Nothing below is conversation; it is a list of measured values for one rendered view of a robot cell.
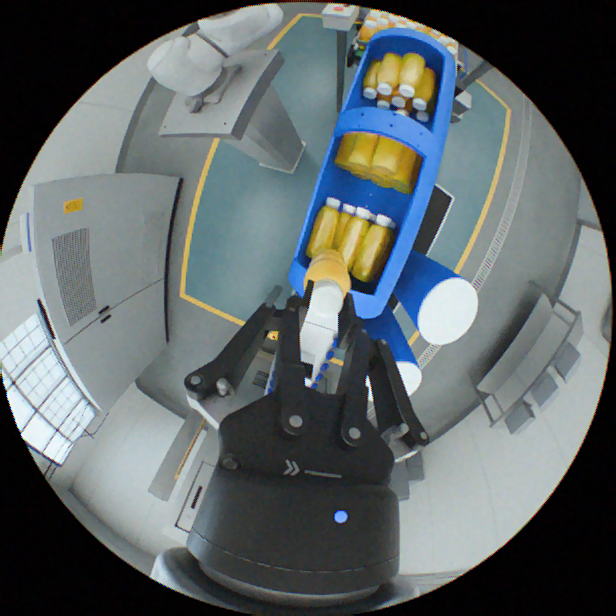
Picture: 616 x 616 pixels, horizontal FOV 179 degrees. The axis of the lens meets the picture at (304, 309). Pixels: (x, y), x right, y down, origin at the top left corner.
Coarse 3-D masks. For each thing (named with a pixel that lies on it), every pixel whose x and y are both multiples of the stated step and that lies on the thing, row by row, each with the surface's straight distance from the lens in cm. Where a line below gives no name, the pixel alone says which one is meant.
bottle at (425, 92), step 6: (426, 72) 78; (432, 72) 79; (426, 78) 75; (432, 78) 77; (426, 84) 73; (432, 84) 75; (420, 90) 71; (426, 90) 71; (432, 90) 74; (414, 96) 71; (420, 96) 70; (426, 96) 70; (432, 96) 73; (426, 102) 70
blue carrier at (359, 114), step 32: (384, 32) 78; (416, 32) 77; (448, 64) 74; (352, 96) 69; (448, 96) 64; (352, 128) 48; (384, 128) 45; (416, 128) 48; (320, 192) 58; (352, 192) 67; (384, 192) 68; (416, 192) 45; (416, 224) 47; (352, 288) 61; (384, 288) 46
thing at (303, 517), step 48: (240, 432) 9; (240, 480) 6; (288, 480) 6; (336, 480) 6; (384, 480) 10; (192, 528) 8; (240, 528) 6; (288, 528) 6; (336, 528) 6; (384, 528) 7; (240, 576) 6; (288, 576) 6; (336, 576) 6; (384, 576) 7
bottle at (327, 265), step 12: (324, 252) 34; (336, 252) 36; (312, 264) 28; (324, 264) 26; (336, 264) 27; (312, 276) 25; (324, 276) 24; (336, 276) 24; (348, 276) 27; (348, 288) 26
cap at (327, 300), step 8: (320, 288) 22; (328, 288) 22; (336, 288) 22; (312, 296) 22; (320, 296) 22; (328, 296) 22; (336, 296) 22; (312, 304) 22; (320, 304) 22; (328, 304) 22; (336, 304) 22; (320, 312) 23; (328, 312) 23; (336, 312) 23
